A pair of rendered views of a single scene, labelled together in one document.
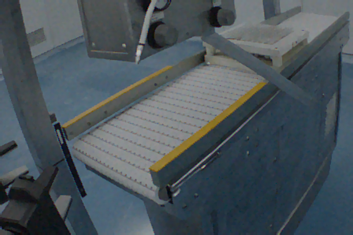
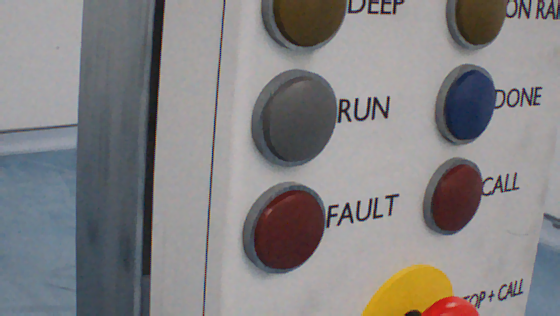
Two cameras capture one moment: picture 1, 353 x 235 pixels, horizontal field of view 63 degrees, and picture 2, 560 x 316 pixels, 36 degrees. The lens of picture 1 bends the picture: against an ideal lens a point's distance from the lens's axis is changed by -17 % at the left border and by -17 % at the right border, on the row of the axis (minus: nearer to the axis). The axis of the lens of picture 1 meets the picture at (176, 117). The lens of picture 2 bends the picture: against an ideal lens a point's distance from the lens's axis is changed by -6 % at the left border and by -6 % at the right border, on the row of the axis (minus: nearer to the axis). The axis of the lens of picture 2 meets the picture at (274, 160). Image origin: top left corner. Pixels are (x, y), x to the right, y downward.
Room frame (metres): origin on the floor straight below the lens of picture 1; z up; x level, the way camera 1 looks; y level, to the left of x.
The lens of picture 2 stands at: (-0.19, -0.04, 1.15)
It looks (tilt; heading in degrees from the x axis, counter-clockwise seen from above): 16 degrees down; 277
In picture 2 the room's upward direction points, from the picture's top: 5 degrees clockwise
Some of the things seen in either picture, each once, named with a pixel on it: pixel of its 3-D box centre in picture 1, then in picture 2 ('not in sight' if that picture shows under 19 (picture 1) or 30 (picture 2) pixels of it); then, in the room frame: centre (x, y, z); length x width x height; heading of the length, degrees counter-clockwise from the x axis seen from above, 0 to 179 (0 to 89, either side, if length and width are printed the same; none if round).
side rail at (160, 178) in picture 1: (308, 50); not in sight; (0.86, -0.43, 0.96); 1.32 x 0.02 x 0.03; 134
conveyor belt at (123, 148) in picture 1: (273, 56); not in sight; (0.97, -0.34, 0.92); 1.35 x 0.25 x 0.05; 134
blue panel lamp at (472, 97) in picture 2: not in sight; (470, 105); (-0.22, -0.36, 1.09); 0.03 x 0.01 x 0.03; 44
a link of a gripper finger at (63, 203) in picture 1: (60, 213); not in sight; (0.33, 0.19, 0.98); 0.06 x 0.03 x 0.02; 166
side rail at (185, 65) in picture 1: (235, 39); not in sight; (1.06, -0.24, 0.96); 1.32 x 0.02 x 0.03; 134
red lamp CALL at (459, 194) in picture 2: not in sight; (457, 198); (-0.22, -0.36, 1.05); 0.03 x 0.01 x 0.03; 44
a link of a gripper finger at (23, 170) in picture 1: (14, 177); not in sight; (0.43, 0.30, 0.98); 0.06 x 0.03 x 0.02; 126
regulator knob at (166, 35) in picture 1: (164, 31); not in sight; (0.38, 0.00, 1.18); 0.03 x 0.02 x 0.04; 134
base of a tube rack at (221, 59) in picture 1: (261, 52); not in sight; (0.91, -0.28, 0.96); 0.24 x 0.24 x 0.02; 44
